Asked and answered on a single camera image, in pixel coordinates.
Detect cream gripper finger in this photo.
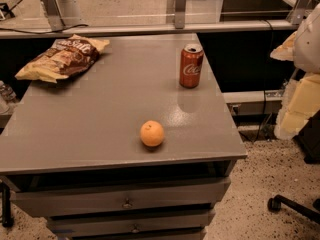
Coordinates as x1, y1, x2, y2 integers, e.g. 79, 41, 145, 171
270, 32, 296, 61
274, 73, 320, 140

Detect orange fruit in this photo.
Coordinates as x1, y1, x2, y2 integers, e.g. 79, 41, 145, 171
140, 120, 164, 147

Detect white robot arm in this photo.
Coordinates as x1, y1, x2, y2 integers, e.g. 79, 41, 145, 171
270, 5, 320, 140

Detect brown chip bag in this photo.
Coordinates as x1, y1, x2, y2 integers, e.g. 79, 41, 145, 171
15, 35, 110, 83

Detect red coca-cola can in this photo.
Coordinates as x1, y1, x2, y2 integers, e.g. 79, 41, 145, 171
179, 43, 204, 88

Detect black office chair base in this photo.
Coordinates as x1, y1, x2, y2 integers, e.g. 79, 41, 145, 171
267, 195, 320, 224

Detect grey drawer cabinet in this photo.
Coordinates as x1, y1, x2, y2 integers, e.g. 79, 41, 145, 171
0, 34, 246, 240

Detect top drawer knob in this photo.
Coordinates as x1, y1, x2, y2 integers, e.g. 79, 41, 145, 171
122, 199, 133, 209

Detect drawer knob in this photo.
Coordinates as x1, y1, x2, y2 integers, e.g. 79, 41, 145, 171
122, 199, 133, 209
131, 225, 140, 234

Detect plastic water bottle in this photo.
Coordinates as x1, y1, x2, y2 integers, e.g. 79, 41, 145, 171
0, 81, 16, 102

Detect hanging black cable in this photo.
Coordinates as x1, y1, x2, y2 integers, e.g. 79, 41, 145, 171
253, 19, 276, 143

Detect metal bracket right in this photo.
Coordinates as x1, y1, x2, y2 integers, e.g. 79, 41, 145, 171
287, 0, 312, 25

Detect metal bracket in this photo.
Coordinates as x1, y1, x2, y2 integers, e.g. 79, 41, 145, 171
287, 0, 312, 25
174, 0, 186, 29
41, 0, 64, 31

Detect metal bracket middle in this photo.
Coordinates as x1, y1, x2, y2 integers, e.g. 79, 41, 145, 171
174, 0, 186, 29

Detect metal bracket left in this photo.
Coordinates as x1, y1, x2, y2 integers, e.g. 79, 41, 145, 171
41, 0, 64, 31

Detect black post at left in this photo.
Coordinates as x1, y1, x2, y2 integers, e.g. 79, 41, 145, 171
0, 183, 14, 228

